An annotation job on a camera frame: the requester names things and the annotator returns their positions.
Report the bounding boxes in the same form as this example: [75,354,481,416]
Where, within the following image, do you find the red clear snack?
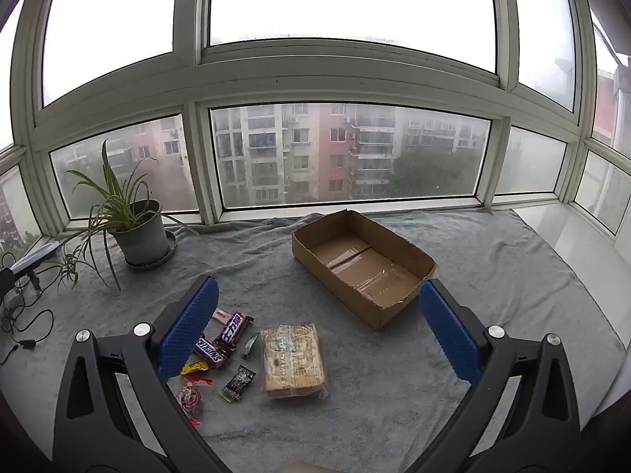
[177,375,213,427]

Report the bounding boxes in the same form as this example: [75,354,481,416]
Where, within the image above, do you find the Snickers bar English label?
[194,337,228,369]

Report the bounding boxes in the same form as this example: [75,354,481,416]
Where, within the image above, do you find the black candy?
[219,365,256,402]

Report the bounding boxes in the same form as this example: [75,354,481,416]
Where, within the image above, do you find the Snickers bar Chinese label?
[214,312,254,352]

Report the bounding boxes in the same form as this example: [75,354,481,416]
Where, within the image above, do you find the small green candy packet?
[241,332,260,360]

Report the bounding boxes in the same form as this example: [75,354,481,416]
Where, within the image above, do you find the cracker pack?
[260,324,327,399]

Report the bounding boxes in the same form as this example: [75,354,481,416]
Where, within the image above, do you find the yellow wrapped candy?
[180,360,210,376]

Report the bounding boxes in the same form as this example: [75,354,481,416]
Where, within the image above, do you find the pink wrapped candy bar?
[212,307,232,325]

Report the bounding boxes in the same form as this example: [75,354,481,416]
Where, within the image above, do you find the grey fleece blanket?
[1,210,625,472]

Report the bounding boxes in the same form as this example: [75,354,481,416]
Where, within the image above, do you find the grey device on sill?
[0,240,60,298]

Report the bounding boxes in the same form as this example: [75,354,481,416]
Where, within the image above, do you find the green potted spider plant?
[50,141,200,288]

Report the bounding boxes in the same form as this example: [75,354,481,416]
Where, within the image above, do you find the brown cardboard box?
[292,209,436,331]

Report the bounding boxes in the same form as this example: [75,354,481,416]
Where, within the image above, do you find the black cable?
[0,250,56,367]

